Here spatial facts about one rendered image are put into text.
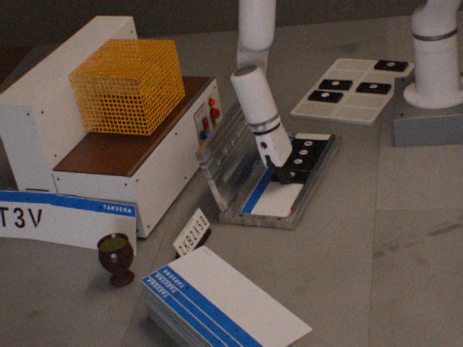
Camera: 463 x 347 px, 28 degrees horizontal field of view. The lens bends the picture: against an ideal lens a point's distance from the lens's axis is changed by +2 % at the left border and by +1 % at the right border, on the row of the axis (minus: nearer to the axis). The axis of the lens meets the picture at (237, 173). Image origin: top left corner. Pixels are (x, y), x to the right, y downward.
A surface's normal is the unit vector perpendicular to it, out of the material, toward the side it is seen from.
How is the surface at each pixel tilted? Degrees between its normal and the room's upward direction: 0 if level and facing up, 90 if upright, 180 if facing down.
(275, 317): 0
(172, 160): 90
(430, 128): 90
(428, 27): 92
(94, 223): 69
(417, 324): 0
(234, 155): 77
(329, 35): 0
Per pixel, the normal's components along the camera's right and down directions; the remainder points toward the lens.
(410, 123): -0.16, 0.53
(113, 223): -0.45, 0.18
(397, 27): -0.15, -0.84
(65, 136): 0.92, 0.07
